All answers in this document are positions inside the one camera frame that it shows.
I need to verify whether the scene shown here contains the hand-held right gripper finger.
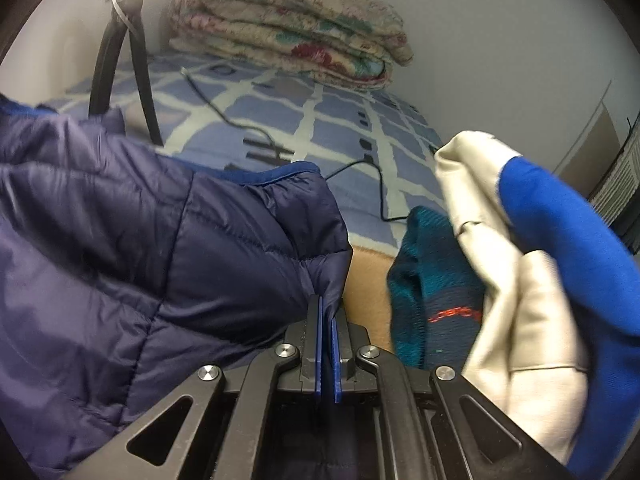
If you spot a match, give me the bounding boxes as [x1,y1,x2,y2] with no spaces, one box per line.
[332,310,576,480]
[70,296,332,480]

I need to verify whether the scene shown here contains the black clothes rack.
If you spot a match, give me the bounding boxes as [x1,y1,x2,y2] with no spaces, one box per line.
[585,110,640,253]

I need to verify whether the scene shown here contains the dark teal knit sweater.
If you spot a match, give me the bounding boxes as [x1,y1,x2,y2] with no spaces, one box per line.
[386,206,488,371]

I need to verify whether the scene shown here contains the folded floral quilt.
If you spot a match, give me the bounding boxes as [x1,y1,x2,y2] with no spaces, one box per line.
[167,0,415,92]

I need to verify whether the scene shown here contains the black cable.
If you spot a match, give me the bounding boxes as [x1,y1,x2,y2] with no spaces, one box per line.
[181,67,441,223]

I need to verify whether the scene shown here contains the blue checked bedsheet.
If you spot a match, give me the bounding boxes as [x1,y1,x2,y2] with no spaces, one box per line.
[65,50,448,248]

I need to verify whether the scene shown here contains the blue and white jacket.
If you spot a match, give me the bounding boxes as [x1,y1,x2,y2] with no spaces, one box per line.
[432,131,640,480]

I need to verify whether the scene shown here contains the striped towel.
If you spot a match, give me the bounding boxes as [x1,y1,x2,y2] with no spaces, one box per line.
[590,135,640,226]

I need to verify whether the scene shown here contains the navy puffer jacket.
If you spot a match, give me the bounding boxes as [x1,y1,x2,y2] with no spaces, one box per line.
[0,95,353,480]

